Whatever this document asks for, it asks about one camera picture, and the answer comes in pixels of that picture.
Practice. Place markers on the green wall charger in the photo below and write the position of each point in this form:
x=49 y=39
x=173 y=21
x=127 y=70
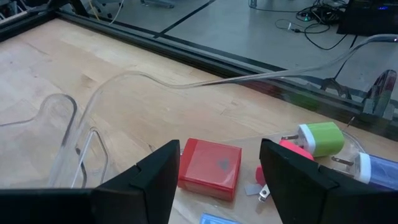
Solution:
x=323 y=138

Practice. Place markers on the pink wall charger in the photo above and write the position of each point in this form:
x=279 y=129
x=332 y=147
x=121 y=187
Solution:
x=297 y=147

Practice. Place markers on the black table frame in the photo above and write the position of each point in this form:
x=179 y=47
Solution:
x=217 y=63

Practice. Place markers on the black equipment box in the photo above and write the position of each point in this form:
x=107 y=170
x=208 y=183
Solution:
x=367 y=17

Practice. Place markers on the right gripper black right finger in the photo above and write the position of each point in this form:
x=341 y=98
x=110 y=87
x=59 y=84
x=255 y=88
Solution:
x=311 y=199

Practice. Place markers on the red card box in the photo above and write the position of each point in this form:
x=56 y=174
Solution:
x=211 y=168

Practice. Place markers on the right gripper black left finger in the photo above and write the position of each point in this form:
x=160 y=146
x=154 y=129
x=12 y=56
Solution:
x=140 y=199

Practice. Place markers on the light blue card box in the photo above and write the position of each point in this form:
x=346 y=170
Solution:
x=217 y=219

